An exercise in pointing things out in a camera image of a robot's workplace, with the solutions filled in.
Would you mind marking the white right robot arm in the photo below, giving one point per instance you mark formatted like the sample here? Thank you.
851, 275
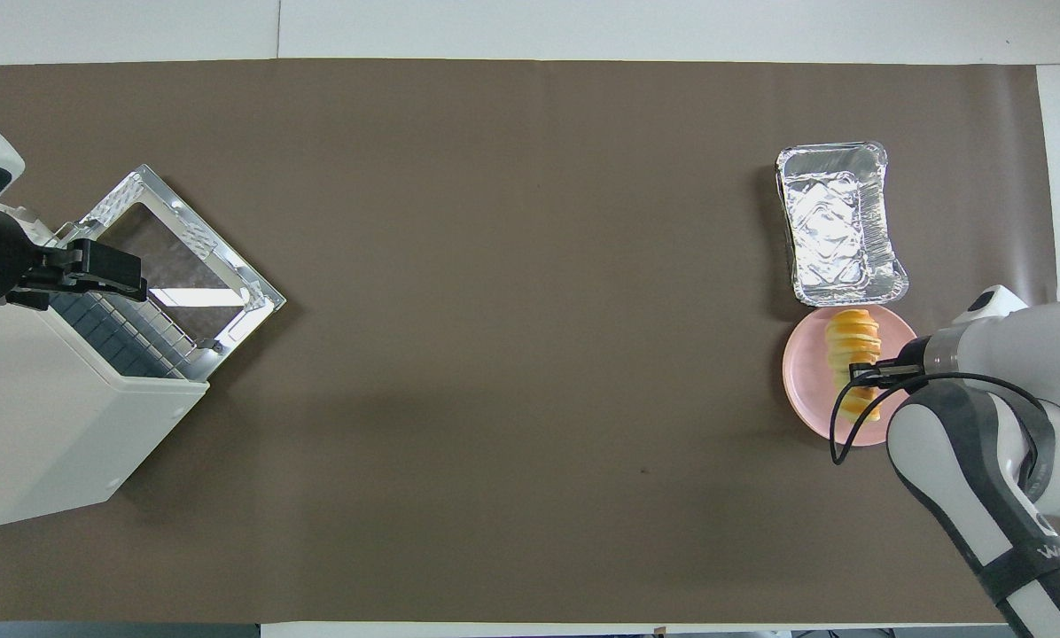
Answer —
955, 470

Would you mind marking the aluminium foil tray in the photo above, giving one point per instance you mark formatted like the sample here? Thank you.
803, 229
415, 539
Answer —
836, 221

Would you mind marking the sliced golden bread loaf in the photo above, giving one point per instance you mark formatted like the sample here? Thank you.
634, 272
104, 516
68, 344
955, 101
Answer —
849, 337

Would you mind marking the brown table mat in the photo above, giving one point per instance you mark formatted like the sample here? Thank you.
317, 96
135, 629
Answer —
530, 354

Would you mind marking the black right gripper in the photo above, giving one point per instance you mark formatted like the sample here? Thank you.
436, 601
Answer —
904, 370

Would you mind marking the silver glass oven door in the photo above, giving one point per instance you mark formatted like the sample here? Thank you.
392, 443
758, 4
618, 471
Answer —
184, 266

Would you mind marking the pink round plate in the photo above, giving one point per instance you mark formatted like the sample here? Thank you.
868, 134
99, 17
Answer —
805, 381

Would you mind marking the cream toaster oven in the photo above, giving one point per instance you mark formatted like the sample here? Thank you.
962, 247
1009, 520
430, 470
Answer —
51, 425

